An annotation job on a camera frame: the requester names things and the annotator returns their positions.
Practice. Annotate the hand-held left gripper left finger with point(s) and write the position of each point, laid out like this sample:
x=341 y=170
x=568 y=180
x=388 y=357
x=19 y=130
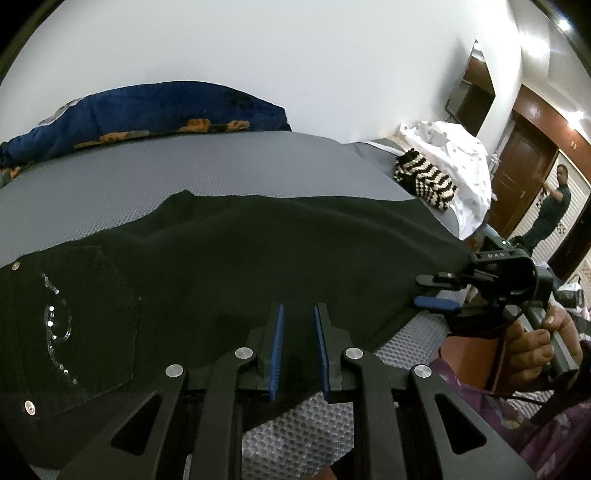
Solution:
x=277 y=350

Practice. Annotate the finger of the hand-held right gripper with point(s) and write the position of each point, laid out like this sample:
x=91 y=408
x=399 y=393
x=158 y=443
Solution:
x=436 y=302
x=443 y=278

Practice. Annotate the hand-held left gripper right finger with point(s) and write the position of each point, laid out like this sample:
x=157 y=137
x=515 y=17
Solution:
x=321 y=355

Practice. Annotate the black pants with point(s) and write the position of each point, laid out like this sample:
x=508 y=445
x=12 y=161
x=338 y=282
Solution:
x=231 y=258

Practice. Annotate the person's right hand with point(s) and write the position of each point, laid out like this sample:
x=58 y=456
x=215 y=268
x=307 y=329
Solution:
x=531 y=350

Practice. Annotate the black white striped cloth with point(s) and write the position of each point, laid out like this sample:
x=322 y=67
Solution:
x=427 y=180

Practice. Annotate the brown wooden door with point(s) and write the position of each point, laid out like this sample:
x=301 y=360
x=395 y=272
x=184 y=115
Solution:
x=519 y=170

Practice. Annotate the purple patterned clothing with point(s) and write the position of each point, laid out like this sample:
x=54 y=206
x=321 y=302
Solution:
x=545 y=438

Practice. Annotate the grey mesh mattress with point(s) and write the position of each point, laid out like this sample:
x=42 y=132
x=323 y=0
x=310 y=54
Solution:
x=231 y=161

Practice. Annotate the blue printed blanket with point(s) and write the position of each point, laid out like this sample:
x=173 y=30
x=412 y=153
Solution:
x=138 y=110

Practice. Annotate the wall mirror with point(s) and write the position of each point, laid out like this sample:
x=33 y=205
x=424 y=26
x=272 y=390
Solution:
x=473 y=92

